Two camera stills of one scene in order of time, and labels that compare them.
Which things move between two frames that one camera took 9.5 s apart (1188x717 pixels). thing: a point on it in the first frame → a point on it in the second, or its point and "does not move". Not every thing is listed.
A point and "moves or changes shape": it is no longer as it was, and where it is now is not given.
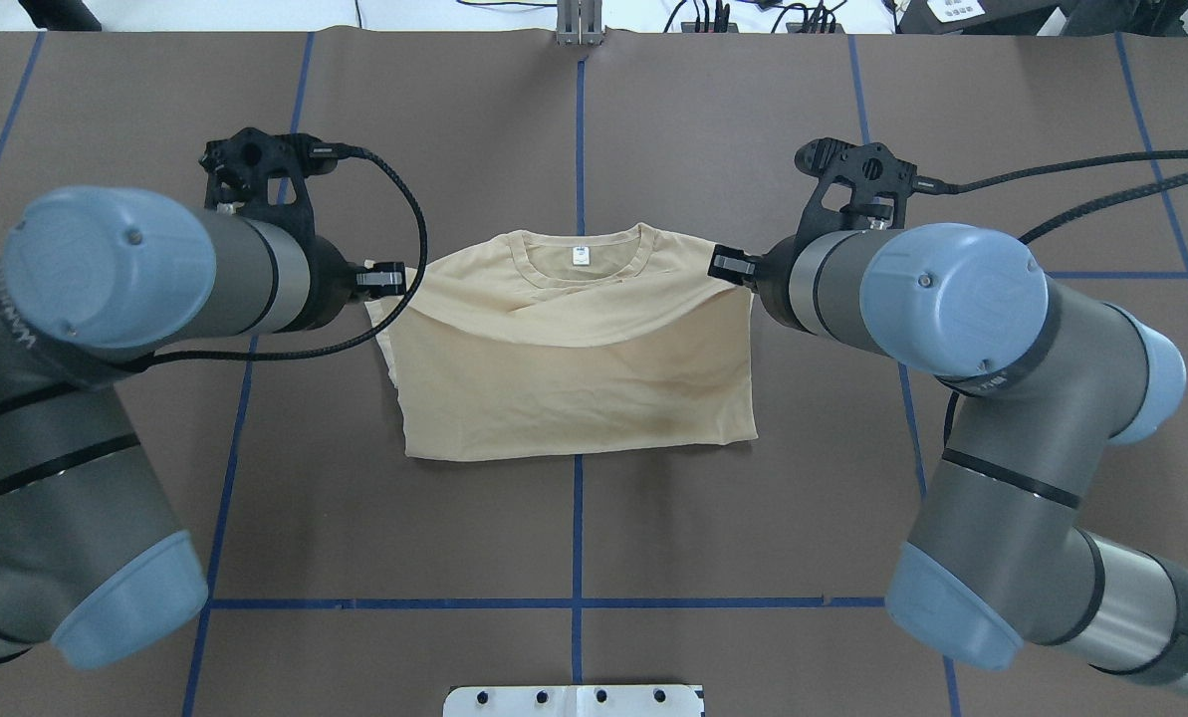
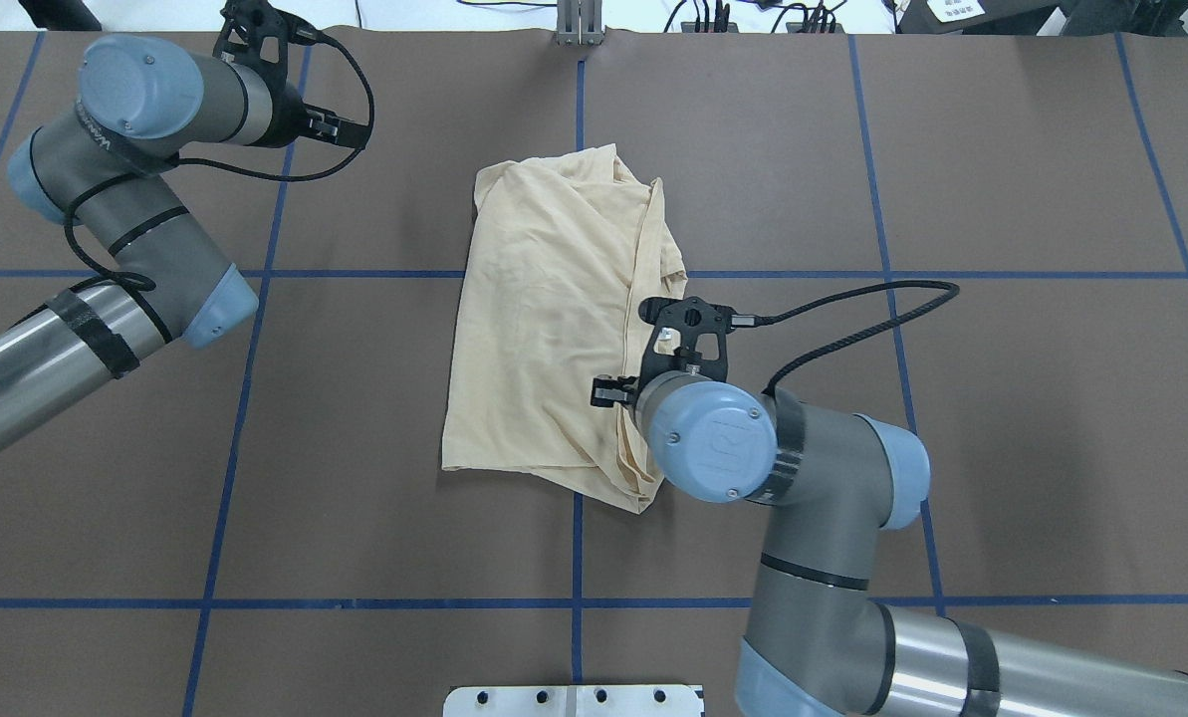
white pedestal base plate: (574, 701) does not move
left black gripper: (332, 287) → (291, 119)
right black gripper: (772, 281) → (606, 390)
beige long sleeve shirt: (571, 341) moves or changes shape
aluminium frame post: (580, 22) does not move
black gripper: (238, 168) → (244, 25)
